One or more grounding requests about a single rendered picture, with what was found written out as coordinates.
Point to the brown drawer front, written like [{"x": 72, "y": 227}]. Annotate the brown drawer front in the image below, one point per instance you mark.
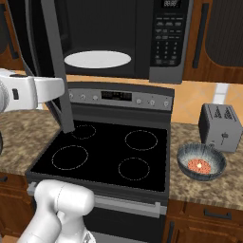
[
  {"x": 15, "y": 182},
  {"x": 193, "y": 212}
]

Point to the round reddish waffle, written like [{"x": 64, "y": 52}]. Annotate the round reddish waffle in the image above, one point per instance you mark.
[{"x": 199, "y": 166}]

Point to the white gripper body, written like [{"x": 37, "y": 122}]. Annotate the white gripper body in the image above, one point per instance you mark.
[{"x": 49, "y": 88}]

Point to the black and grey stove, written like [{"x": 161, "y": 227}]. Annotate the black and grey stove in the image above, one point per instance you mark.
[{"x": 107, "y": 152}]

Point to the grey stove knob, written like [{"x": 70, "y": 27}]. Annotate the grey stove knob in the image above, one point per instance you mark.
[
  {"x": 95, "y": 97},
  {"x": 71, "y": 96},
  {"x": 152, "y": 102},
  {"x": 83, "y": 97},
  {"x": 166, "y": 103},
  {"x": 138, "y": 101}
]

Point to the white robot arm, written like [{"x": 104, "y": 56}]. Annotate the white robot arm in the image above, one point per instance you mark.
[{"x": 60, "y": 202}]

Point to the dark microwave door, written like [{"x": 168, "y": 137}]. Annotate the dark microwave door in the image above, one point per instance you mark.
[{"x": 57, "y": 63}]

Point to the white microwave turntable plate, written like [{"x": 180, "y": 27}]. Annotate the white microwave turntable plate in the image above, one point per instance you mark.
[{"x": 97, "y": 59}]

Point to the black and grey microwave oven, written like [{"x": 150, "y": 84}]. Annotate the black and grey microwave oven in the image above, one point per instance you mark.
[{"x": 142, "y": 38}]

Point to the blue-grey ribbed bowl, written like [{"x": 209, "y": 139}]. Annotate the blue-grey ribbed bowl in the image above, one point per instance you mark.
[{"x": 190, "y": 155}]

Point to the grey toaster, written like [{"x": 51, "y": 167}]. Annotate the grey toaster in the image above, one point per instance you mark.
[{"x": 218, "y": 129}]

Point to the brown cupboard door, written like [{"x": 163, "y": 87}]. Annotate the brown cupboard door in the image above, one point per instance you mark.
[
  {"x": 14, "y": 215},
  {"x": 202, "y": 235},
  {"x": 6, "y": 63},
  {"x": 221, "y": 72}
]

